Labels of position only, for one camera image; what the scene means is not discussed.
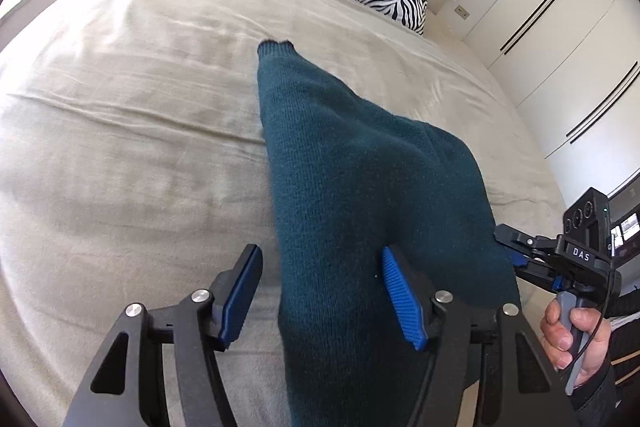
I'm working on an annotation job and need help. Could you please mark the beige bed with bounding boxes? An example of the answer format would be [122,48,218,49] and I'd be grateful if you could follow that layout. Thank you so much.
[0,0,571,427]

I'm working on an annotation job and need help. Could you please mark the dark teal knit sweater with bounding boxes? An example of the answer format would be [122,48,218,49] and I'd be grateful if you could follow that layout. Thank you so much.
[256,39,523,427]

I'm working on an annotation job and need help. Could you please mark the dark framed screen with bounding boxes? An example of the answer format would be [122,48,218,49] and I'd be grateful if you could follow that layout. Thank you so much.
[606,184,640,269]

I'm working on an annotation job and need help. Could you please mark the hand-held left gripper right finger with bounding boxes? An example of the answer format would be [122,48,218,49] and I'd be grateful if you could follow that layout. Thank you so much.
[381,244,581,427]

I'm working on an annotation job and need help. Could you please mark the white wardrobe with black handles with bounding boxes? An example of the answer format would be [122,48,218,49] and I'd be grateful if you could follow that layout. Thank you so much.
[462,0,640,208]

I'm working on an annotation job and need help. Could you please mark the person's right forearm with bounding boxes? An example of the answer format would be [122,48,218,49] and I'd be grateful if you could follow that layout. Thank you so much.
[570,354,632,427]

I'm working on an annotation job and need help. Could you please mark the person's right hand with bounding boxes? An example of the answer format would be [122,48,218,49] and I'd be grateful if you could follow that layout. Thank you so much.
[540,299,613,372]

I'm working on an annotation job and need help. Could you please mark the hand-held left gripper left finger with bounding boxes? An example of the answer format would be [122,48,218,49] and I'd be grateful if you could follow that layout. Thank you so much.
[62,244,264,427]

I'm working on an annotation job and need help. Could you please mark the thin black cable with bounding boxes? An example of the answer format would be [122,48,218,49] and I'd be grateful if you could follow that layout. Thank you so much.
[580,229,618,373]

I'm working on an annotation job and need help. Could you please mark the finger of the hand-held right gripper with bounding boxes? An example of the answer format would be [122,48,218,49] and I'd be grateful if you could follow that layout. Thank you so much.
[494,224,557,259]
[511,256,563,290]

